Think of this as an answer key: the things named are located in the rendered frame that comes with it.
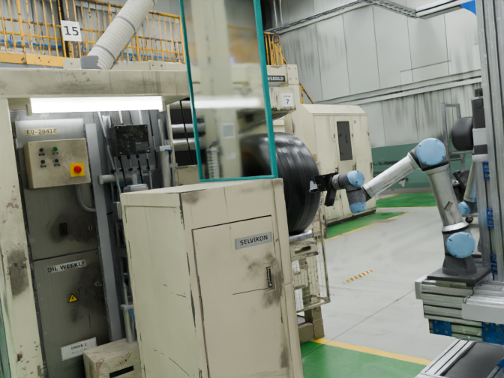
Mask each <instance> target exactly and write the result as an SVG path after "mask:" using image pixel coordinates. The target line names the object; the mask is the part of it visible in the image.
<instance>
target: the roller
mask: <svg viewBox="0 0 504 378"><path fill-rule="evenodd" d="M313 237H314V232H313V231H312V230H308V231H304V232H298V233H294V234H291V235H289V243H292V242H298V241H301V240H305V239H311V238H313Z"/></svg>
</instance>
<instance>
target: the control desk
mask: <svg viewBox="0 0 504 378"><path fill-rule="evenodd" d="M120 200H121V211H122V217H123V224H124V236H125V242H126V248H127V260H128V266H129V273H130V285H131V291H132V297H133V309H134V316H135V322H136V333H137V340H138V346H139V358H140V364H141V371H142V378H304V377H303V370H302V356H301V349H300V341H299V327H298V320H297V313H296V299H295V292H294V284H293V283H292V281H293V268H292V261H291V253H290V240H289V233H288V225H287V211H286V204H285V196H284V183H283V179H282V178H266V179H252V180H239V181H214V182H202V183H199V184H189V185H183V186H177V187H166V188H160V189H154V190H142V191H136V192H130V193H120Z"/></svg>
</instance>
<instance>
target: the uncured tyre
mask: <svg viewBox="0 0 504 378"><path fill-rule="evenodd" d="M274 144H275V151H276V158H277V172H278V178H282V179H283V189H284V196H285V204H286V218H287V225H288V233H289V235H291V234H294V233H300V232H303V231H304V230H306V229H307V228H308V227H309V226H310V225H311V223H312V222H313V220H314V218H315V216H316V214H317V210H318V208H319V204H320V197H321V192H314V193H311V192H309V190H310V182H311V181H312V182H313V183H314V184H315V177H314V176H319V175H320V172H319V170H318V166H317V163H316V161H315V159H314V157H313V155H312V154H311V152H310V151H309V149H308V147H307V146H306V145H305V144H304V143H303V142H302V141H301V140H300V139H299V138H298V137H296V136H293V135H292V134H289V133H284V132H274Z"/></svg>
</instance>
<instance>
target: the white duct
mask: <svg viewBox="0 0 504 378"><path fill-rule="evenodd" d="M156 1H157V0H128V1H127V2H126V4H125V5H124V7H123V8H122V9H121V10H120V12H119V13H118V14H117V16H116V17H115V18H114V20H113V21H112V23H111V24H110V25H109V27H108V28H107V29H106V31H105V32H104V33H103V35H102V36H101V37H100V39H99V41H98V42H97V43H96V44H95V45H94V46H93V48H92V50H91V51H90V53H89V54H88V56H98V57H99V59H98V62H99V63H97V66H99V67H100V68H102V69H104V70H108V69H109V68H110V66H111V65H112V63H113V62H114V61H115V60H116V58H117V56H118V55H119V53H120V52H121V51H122V50H123V48H124V47H125V45H126V44H127V42H128V41H129V40H130V38H131V37H132V35H133V34H134V33H135V32H136V30H137V29H138V27H139V26H140V24H141V23H142V21H143V20H144V19H145V17H146V16H147V14H148V13H149V11H150V10H151V9H152V8H153V7H154V6H155V3H156Z"/></svg>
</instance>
